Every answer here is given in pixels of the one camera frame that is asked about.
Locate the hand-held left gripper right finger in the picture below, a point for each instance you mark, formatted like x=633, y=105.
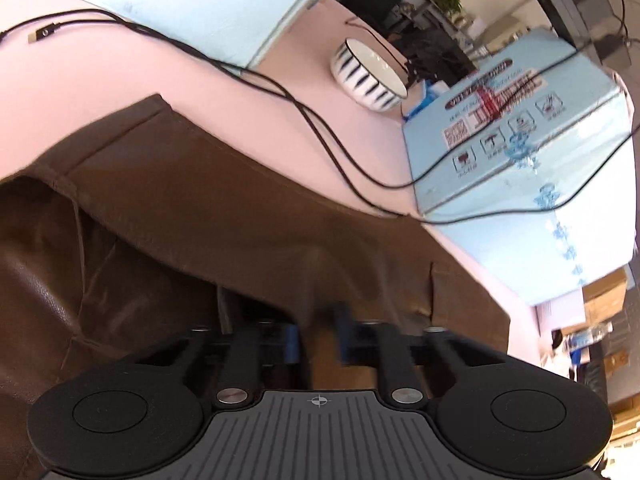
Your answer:
x=345, y=337

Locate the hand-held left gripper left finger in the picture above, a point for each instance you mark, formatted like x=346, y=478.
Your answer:
x=292, y=342

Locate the brown leather garment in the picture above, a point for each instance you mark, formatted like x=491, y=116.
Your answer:
x=200, y=200

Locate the white flat board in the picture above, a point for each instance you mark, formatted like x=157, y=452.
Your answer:
x=560, y=310

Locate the clear water bottle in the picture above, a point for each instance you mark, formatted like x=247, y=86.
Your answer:
x=587, y=337

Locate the blue white packet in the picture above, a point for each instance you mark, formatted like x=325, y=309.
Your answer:
x=425, y=97

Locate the white bowl dark leaf pattern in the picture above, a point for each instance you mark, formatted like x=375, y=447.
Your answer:
x=367, y=77

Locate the brown cardboard box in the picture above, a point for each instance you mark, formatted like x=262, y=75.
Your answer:
x=605, y=282
x=605, y=310

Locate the light blue carton red label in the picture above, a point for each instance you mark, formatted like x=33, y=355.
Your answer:
x=525, y=135

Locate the light blue carton white label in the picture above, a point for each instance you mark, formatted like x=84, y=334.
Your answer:
x=200, y=0

